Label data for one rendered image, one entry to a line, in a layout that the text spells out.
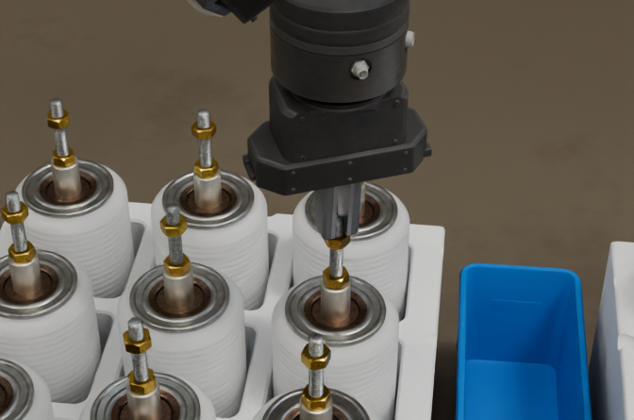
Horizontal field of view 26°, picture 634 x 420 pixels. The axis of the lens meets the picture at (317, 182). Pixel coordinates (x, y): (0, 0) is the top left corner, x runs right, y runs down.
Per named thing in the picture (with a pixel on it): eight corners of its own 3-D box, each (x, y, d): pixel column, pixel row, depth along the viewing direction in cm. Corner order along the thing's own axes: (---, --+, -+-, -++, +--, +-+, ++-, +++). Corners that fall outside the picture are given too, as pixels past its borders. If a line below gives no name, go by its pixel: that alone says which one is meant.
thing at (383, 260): (277, 348, 125) (273, 193, 114) (372, 317, 128) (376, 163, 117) (322, 421, 118) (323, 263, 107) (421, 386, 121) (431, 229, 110)
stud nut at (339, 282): (335, 269, 102) (335, 260, 101) (353, 278, 101) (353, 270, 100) (318, 282, 100) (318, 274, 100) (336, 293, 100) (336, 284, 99)
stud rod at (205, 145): (216, 187, 112) (211, 111, 107) (206, 192, 111) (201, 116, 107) (208, 181, 113) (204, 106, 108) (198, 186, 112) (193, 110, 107)
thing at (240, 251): (292, 347, 125) (290, 193, 114) (225, 411, 119) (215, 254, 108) (211, 304, 129) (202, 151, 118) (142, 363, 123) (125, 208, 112)
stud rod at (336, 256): (334, 290, 102) (336, 211, 98) (344, 296, 102) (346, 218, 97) (325, 297, 102) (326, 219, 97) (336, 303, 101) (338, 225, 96)
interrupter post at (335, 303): (354, 323, 102) (355, 290, 100) (322, 327, 102) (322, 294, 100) (347, 301, 104) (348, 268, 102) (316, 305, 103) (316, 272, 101)
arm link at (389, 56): (402, 108, 99) (409, -39, 91) (450, 188, 91) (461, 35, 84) (231, 137, 96) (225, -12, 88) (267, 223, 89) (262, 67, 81)
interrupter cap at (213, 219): (273, 197, 114) (273, 191, 113) (213, 244, 109) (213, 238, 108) (203, 163, 117) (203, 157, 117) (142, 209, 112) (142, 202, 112)
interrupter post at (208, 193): (228, 201, 113) (227, 169, 111) (209, 216, 112) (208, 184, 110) (207, 190, 114) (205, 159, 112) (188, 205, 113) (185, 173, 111)
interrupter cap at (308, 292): (395, 343, 100) (395, 336, 100) (293, 356, 99) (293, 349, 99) (374, 275, 106) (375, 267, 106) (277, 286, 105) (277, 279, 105)
